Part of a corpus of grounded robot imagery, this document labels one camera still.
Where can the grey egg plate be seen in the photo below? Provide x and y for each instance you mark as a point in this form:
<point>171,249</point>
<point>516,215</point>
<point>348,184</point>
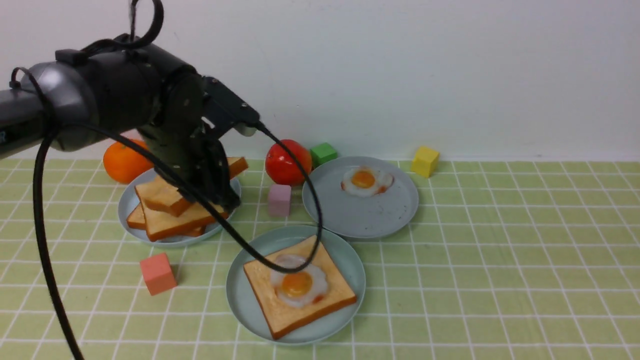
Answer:
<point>359,217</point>

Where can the blue bread plate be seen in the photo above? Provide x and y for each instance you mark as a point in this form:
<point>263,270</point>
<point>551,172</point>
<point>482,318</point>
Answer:
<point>129,201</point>

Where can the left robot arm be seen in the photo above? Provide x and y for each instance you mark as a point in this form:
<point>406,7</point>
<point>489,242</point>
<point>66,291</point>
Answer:
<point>86,96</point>

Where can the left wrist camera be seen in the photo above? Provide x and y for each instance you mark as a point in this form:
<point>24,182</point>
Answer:
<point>226,111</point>

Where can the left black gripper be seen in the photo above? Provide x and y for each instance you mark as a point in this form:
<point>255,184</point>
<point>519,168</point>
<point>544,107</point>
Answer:
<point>178,137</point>

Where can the pink cube block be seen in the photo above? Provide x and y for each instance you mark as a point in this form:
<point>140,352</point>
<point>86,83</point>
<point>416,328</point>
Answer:
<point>279,200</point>

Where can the green cube block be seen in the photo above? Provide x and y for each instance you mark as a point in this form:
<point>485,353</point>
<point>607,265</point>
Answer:
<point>322,153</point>

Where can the fried egg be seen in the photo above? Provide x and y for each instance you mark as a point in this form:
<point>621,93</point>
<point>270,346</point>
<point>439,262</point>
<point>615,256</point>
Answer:
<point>366,182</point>
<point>300,289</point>

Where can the yellow cube block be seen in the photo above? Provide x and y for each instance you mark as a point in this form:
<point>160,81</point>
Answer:
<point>425,161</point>

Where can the orange fruit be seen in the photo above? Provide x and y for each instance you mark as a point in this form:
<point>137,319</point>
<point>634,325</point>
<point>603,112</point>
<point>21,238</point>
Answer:
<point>123,164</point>

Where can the teal front plate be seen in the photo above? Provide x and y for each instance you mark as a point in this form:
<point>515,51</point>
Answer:
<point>245,308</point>

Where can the salmon cube block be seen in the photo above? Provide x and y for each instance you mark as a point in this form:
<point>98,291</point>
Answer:
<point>157,274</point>

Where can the red tomato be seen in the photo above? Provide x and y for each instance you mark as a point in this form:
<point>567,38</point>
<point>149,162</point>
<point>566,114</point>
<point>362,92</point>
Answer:
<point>280,166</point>

